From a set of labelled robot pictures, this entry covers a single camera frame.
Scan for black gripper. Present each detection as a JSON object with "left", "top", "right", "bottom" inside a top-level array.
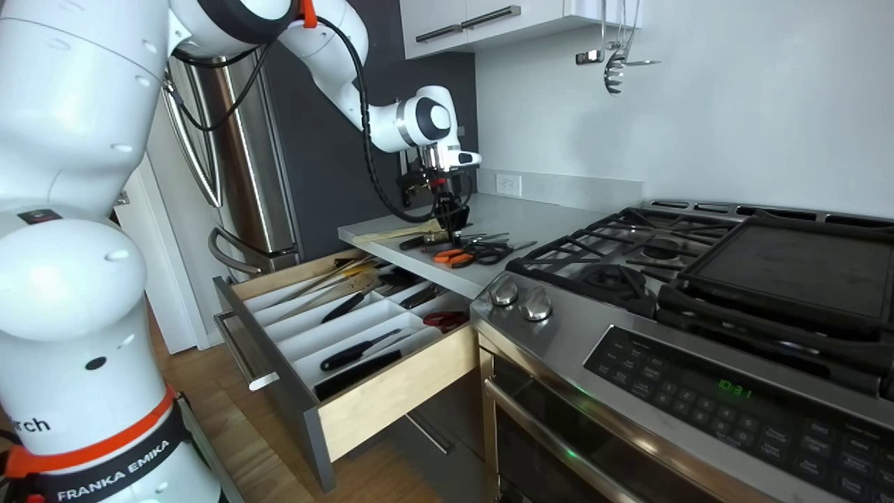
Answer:
[{"left": 421, "top": 165, "right": 471, "bottom": 239}]

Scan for black handled scissors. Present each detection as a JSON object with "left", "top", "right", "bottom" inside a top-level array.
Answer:
[{"left": 443, "top": 216, "right": 511, "bottom": 247}]

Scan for open wooden kitchen drawer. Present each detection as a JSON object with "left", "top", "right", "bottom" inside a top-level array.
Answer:
[{"left": 212, "top": 254, "right": 483, "bottom": 496}]

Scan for white drawer organizer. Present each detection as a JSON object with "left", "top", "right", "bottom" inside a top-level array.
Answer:
[{"left": 242, "top": 274, "right": 449, "bottom": 394}]

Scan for wooden spatula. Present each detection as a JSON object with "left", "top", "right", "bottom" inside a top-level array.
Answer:
[{"left": 365, "top": 222, "right": 443, "bottom": 248}]

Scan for short black utensil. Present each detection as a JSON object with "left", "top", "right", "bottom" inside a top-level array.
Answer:
[{"left": 399, "top": 282, "right": 443, "bottom": 310}]

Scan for silver stove knob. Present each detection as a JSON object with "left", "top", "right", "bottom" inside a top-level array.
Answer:
[
  {"left": 520, "top": 288, "right": 557, "bottom": 327},
  {"left": 490, "top": 278, "right": 526, "bottom": 310}
]

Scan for black cast iron burner grate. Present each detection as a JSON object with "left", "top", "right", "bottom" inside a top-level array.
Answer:
[{"left": 505, "top": 208, "right": 744, "bottom": 318}]

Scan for stainless steel gas range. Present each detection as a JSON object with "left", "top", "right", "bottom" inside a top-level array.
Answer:
[{"left": 469, "top": 197, "right": 894, "bottom": 503}]

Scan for white upper cabinet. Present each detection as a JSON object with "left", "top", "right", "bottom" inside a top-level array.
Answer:
[{"left": 399, "top": 0, "right": 645, "bottom": 64}]

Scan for black stove griddle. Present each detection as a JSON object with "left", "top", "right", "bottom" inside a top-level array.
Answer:
[{"left": 682, "top": 222, "right": 894, "bottom": 342}]

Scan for orange handled scissors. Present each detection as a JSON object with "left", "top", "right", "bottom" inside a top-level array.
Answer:
[{"left": 430, "top": 244, "right": 481, "bottom": 272}]

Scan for white wall outlet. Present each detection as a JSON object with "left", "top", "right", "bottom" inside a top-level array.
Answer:
[{"left": 495, "top": 172, "right": 527, "bottom": 201}]

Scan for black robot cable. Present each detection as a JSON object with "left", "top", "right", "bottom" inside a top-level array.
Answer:
[{"left": 164, "top": 39, "right": 443, "bottom": 230}]

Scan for red handled utensil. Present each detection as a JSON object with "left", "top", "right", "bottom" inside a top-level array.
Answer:
[{"left": 421, "top": 310, "right": 471, "bottom": 335}]

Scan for small black handled utensil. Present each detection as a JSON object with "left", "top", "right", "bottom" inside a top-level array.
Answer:
[{"left": 318, "top": 288, "right": 374, "bottom": 327}]

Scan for black handled knife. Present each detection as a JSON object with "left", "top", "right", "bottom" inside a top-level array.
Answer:
[{"left": 318, "top": 327, "right": 406, "bottom": 376}]

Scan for metal cabinet bar handle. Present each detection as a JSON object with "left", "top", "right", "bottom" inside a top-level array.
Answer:
[
  {"left": 414, "top": 21, "right": 469, "bottom": 46},
  {"left": 460, "top": 4, "right": 526, "bottom": 29}
]

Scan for metal oven door handle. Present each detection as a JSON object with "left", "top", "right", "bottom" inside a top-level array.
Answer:
[{"left": 481, "top": 376, "right": 654, "bottom": 503}]

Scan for metal drawer handle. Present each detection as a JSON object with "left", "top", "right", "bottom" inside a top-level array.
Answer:
[{"left": 216, "top": 310, "right": 283, "bottom": 398}]

